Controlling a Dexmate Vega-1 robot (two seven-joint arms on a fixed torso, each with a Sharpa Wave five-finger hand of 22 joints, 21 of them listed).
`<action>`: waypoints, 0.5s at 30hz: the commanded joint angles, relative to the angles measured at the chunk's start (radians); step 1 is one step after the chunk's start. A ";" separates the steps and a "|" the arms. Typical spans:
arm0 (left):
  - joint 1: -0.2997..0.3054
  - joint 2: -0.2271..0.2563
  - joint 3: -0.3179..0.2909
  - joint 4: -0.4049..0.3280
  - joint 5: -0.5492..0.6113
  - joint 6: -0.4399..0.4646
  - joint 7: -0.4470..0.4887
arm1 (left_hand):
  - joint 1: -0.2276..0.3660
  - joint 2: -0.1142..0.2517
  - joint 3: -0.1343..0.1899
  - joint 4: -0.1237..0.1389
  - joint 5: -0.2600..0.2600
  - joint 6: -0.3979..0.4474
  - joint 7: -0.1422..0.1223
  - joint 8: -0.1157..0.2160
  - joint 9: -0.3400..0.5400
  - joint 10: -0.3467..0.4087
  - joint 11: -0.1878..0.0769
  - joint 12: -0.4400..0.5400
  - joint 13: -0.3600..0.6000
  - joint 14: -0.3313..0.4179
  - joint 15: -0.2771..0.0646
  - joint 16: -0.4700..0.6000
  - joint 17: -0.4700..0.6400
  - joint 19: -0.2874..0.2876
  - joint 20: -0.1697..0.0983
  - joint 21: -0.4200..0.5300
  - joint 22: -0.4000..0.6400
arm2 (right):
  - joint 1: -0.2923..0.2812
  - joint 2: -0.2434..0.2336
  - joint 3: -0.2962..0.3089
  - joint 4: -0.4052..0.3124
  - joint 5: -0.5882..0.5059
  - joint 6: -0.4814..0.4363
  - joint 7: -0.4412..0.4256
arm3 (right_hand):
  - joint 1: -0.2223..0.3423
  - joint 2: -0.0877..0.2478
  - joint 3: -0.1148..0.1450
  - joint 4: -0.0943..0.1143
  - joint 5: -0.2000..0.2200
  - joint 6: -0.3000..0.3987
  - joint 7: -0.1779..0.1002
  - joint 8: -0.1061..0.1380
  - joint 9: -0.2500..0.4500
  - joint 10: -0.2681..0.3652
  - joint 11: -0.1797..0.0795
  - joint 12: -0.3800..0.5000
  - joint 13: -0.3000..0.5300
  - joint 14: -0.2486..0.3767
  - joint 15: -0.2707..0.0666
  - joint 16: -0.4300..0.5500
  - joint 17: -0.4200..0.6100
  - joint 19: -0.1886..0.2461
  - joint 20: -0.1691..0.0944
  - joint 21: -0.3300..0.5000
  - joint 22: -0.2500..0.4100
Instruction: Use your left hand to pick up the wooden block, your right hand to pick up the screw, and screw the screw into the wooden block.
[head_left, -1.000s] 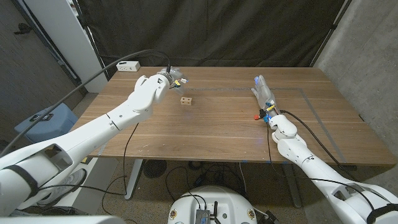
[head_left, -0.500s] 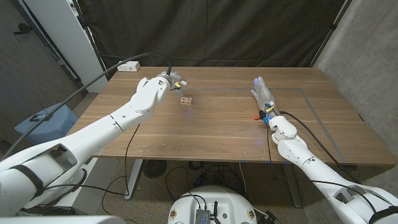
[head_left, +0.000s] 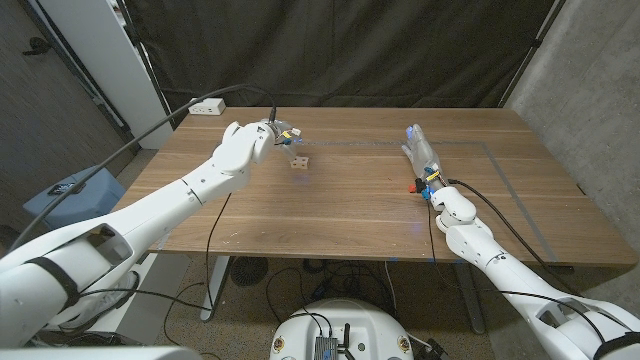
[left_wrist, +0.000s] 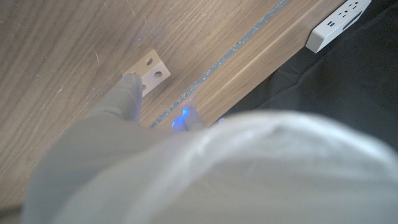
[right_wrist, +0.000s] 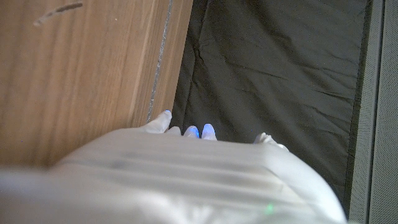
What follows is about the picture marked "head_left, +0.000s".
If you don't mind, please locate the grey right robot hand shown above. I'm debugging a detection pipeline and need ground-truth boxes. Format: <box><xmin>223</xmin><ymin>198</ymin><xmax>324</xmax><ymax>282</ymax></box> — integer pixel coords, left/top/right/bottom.
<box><xmin>401</xmin><ymin>123</ymin><xmax>444</xmax><ymax>184</ymax></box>

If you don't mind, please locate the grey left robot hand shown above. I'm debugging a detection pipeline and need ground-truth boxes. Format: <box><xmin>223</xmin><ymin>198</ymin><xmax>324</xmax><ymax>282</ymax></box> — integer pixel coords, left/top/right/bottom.
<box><xmin>259</xmin><ymin>118</ymin><xmax>303</xmax><ymax>162</ymax></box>

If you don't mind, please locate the white power strip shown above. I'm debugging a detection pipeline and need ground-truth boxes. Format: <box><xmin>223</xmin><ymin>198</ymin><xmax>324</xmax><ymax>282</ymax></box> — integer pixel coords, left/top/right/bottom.
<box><xmin>187</xmin><ymin>97</ymin><xmax>227</xmax><ymax>117</ymax></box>

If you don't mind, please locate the black backdrop curtain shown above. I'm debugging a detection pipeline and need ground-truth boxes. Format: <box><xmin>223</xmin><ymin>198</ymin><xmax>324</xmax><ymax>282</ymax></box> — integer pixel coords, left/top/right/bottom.
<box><xmin>122</xmin><ymin>0</ymin><xmax>569</xmax><ymax>114</ymax></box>

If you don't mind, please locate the round black fan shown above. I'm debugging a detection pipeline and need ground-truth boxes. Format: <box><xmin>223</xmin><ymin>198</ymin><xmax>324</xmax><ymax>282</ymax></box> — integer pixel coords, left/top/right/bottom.
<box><xmin>229</xmin><ymin>255</ymin><xmax>270</xmax><ymax>288</ymax></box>

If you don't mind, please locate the black backdrop stand pole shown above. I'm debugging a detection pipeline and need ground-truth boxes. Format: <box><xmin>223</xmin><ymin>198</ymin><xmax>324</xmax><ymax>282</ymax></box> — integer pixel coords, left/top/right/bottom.
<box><xmin>497</xmin><ymin>0</ymin><xmax>569</xmax><ymax>109</ymax></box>
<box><xmin>117</xmin><ymin>0</ymin><xmax>176</xmax><ymax>131</ymax></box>

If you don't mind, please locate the grey table leg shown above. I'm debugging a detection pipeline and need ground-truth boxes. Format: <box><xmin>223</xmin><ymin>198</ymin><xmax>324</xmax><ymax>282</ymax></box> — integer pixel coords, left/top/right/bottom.
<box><xmin>452</xmin><ymin>262</ymin><xmax>487</xmax><ymax>335</ymax></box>

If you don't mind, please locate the white table leg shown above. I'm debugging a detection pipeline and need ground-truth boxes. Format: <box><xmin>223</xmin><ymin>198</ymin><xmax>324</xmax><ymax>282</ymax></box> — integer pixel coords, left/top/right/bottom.
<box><xmin>199</xmin><ymin>254</ymin><xmax>231</xmax><ymax>322</ymax></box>

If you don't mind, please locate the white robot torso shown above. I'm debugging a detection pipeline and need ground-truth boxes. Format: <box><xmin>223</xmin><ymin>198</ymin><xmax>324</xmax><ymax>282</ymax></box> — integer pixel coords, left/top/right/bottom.
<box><xmin>269</xmin><ymin>298</ymin><xmax>415</xmax><ymax>360</ymax></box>

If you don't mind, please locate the blue plastic bin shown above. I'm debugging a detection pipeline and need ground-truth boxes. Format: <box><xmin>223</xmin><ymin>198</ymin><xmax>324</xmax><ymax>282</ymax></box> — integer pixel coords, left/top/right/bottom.
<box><xmin>22</xmin><ymin>166</ymin><xmax>127</xmax><ymax>244</ymax></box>

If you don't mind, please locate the small grey electronics module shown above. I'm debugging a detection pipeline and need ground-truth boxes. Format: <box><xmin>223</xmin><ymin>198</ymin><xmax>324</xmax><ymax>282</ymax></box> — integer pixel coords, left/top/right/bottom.
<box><xmin>313</xmin><ymin>335</ymin><xmax>342</xmax><ymax>360</ymax></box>

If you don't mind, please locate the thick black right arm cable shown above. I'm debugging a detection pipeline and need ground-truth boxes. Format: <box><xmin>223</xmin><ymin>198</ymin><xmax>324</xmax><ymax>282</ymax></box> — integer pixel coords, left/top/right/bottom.
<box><xmin>447</xmin><ymin>178</ymin><xmax>581</xmax><ymax>296</ymax></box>

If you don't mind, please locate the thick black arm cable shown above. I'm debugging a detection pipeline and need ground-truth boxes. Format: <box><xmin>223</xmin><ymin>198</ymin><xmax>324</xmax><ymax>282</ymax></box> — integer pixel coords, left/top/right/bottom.
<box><xmin>447</xmin><ymin>178</ymin><xmax>581</xmax><ymax>296</ymax></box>
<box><xmin>9</xmin><ymin>83</ymin><xmax>279</xmax><ymax>251</ymax></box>

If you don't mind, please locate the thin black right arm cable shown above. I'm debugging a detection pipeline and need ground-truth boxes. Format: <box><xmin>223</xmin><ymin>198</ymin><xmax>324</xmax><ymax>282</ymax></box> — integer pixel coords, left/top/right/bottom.
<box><xmin>425</xmin><ymin>197</ymin><xmax>439</xmax><ymax>264</ymax></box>

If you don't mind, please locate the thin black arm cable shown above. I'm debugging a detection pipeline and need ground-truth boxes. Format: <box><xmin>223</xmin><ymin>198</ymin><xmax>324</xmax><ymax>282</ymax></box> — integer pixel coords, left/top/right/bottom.
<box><xmin>425</xmin><ymin>197</ymin><xmax>439</xmax><ymax>264</ymax></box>
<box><xmin>204</xmin><ymin>192</ymin><xmax>234</xmax><ymax>311</ymax></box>

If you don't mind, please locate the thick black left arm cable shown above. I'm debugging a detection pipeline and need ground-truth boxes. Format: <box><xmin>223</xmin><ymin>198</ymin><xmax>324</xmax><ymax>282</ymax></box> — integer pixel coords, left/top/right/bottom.
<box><xmin>9</xmin><ymin>83</ymin><xmax>279</xmax><ymax>251</ymax></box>

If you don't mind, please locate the white floor cable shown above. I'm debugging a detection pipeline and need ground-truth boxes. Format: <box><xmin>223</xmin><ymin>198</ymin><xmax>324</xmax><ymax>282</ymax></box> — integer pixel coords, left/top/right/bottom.
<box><xmin>383</xmin><ymin>260</ymin><xmax>399</xmax><ymax>311</ymax></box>

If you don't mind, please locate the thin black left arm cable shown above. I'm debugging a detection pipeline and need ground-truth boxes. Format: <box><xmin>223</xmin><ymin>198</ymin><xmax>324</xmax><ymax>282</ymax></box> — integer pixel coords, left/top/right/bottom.
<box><xmin>204</xmin><ymin>192</ymin><xmax>234</xmax><ymax>311</ymax></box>

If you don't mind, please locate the black door handle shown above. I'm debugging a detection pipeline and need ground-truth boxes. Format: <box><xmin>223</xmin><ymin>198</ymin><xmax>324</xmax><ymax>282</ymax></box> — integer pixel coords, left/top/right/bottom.
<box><xmin>21</xmin><ymin>36</ymin><xmax>53</xmax><ymax>56</ymax></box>

